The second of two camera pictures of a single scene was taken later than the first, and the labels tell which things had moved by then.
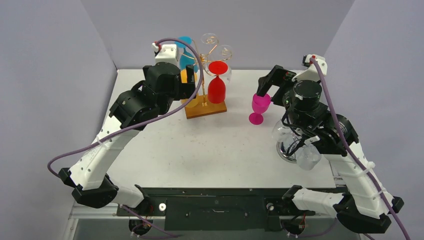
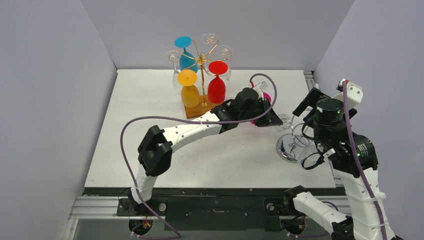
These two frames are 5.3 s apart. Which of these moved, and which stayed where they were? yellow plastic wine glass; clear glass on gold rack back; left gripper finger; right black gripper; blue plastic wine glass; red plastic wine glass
Moved: left gripper finger; right black gripper
Stayed: clear glass on gold rack back; yellow plastic wine glass; red plastic wine glass; blue plastic wine glass
